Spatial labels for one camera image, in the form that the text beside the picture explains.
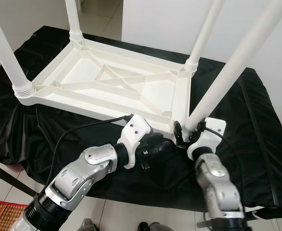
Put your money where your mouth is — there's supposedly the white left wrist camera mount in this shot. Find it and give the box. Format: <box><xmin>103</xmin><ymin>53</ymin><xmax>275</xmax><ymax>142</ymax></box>
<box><xmin>117</xmin><ymin>115</ymin><xmax>153</xmax><ymax>169</ymax></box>

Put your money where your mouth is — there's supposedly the grey right robot foot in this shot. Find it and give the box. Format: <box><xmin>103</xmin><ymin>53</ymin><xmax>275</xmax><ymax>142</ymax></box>
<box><xmin>138</xmin><ymin>221</ymin><xmax>172</xmax><ymax>231</ymax></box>

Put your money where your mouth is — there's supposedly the black table cloth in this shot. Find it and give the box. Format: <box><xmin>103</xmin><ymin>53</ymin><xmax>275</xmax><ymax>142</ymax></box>
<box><xmin>0</xmin><ymin>25</ymin><xmax>282</xmax><ymax>217</ymax></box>

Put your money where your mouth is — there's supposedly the grey left robot foot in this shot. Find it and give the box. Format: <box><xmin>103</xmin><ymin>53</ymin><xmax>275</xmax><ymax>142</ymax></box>
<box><xmin>78</xmin><ymin>218</ymin><xmax>98</xmax><ymax>231</ymax></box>

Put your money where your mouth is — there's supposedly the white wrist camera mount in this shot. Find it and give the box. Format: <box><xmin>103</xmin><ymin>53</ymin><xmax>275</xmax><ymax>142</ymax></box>
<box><xmin>186</xmin><ymin>117</ymin><xmax>227</xmax><ymax>161</ymax></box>
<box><xmin>117</xmin><ymin>115</ymin><xmax>153</xmax><ymax>169</ymax></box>

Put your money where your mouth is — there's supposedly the white plastic table leg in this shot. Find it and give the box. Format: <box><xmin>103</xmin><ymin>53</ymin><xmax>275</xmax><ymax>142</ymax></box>
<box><xmin>184</xmin><ymin>0</ymin><xmax>225</xmax><ymax>73</ymax></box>
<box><xmin>183</xmin><ymin>0</ymin><xmax>282</xmax><ymax>138</ymax></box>
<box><xmin>66</xmin><ymin>0</ymin><xmax>84</xmax><ymax>46</ymax></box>
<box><xmin>0</xmin><ymin>5</ymin><xmax>36</xmax><ymax>99</ymax></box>

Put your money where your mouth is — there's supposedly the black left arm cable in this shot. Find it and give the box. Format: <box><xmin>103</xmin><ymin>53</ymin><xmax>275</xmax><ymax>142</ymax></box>
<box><xmin>49</xmin><ymin>115</ymin><xmax>133</xmax><ymax>186</ymax></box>

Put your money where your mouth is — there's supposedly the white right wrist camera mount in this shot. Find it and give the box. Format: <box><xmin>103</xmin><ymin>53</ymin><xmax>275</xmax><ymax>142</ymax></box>
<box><xmin>186</xmin><ymin>117</ymin><xmax>227</xmax><ymax>161</ymax></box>

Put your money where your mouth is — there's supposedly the grey robot foot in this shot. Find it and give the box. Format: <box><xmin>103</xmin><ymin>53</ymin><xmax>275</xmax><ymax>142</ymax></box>
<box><xmin>78</xmin><ymin>218</ymin><xmax>98</xmax><ymax>231</ymax></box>
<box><xmin>138</xmin><ymin>221</ymin><xmax>172</xmax><ymax>231</ymax></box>

